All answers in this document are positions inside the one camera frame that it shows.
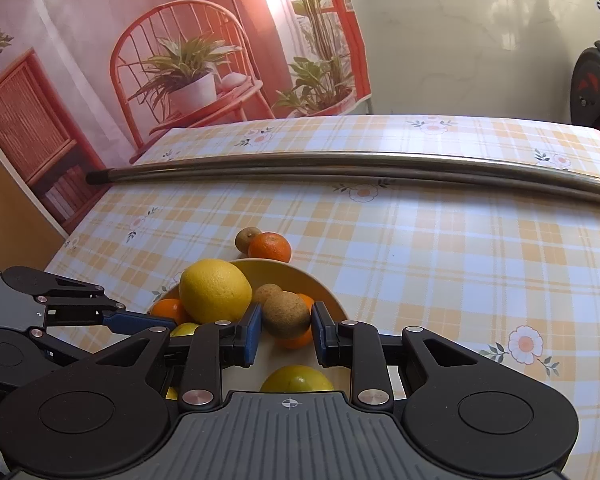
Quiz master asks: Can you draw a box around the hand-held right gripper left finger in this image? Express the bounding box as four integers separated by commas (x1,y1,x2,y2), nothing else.
87,303,264,411

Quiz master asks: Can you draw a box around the large yellow lemon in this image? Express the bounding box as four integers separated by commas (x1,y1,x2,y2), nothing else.
179,258,253,325

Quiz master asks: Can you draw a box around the printed backdrop cloth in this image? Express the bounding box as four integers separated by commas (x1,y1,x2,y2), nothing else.
0,0,374,241

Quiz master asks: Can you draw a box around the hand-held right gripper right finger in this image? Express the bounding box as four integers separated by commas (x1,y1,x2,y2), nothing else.
311,301,516,411

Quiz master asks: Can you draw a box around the brown kiwi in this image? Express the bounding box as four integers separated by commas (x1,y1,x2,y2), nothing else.
254,283,284,307
235,227,263,254
262,291,312,339

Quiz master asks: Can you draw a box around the brown board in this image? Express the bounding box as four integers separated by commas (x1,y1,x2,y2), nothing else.
0,127,68,273

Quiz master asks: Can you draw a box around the yellow bowl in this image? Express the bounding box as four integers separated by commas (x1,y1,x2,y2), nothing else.
147,258,351,401

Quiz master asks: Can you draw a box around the black exercise bike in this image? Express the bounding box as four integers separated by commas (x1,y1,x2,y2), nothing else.
570,0,600,136

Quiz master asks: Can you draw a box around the plaid floral tablecloth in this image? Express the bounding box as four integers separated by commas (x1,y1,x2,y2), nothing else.
42,115,600,411

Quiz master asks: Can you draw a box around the orange mandarin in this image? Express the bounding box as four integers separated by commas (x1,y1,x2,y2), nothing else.
150,298,191,326
274,293,316,351
248,232,292,264

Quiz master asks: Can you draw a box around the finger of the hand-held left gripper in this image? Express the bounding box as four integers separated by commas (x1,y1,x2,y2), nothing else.
1,266,177,335
29,324,131,367

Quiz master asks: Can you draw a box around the metal telescopic pole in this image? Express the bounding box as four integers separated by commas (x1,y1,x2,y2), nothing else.
86,151,600,206

